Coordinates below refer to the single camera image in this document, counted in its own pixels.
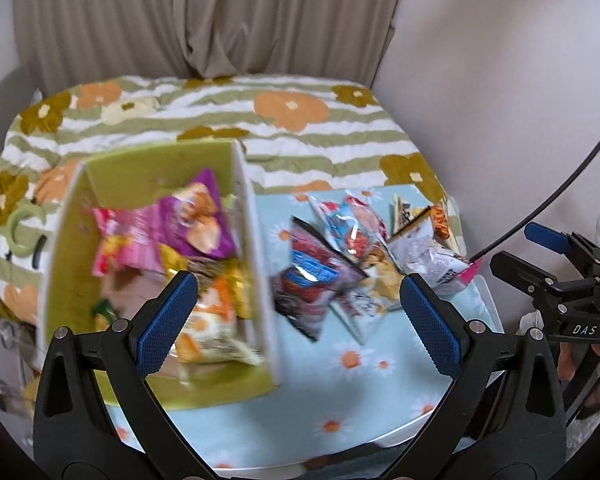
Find green cracker packet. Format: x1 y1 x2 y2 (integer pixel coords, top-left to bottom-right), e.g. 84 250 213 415
92 299 119 332

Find pink snack bag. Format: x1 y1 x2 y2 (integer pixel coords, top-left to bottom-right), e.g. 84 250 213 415
92 205 162 278

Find yellow gold snack bag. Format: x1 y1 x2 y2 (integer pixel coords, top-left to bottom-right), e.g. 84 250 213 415
158 244 252 320

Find purple braised pork chips bag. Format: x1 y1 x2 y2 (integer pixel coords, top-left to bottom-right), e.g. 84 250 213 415
157 168 235 259

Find orange white bread packet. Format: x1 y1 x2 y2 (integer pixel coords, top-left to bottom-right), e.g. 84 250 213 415
171 275 263 366

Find red white snack packet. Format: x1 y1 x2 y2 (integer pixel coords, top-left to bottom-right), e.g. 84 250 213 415
309 193 387 262

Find green cardboard box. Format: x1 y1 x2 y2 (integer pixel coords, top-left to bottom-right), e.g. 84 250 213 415
36 140 282 410

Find black red blue snack bag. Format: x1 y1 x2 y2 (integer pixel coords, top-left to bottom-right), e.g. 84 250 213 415
271 217 367 342

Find striped floral quilt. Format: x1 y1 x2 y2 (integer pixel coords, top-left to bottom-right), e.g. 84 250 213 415
0 75 464 323

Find grey headboard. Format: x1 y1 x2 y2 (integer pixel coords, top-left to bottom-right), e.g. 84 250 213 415
0 66 34 154

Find beige curtain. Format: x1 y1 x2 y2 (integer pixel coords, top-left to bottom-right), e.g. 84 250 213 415
14 0 398 94

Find black cable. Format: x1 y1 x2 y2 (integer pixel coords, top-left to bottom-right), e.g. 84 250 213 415
467 109 600 266

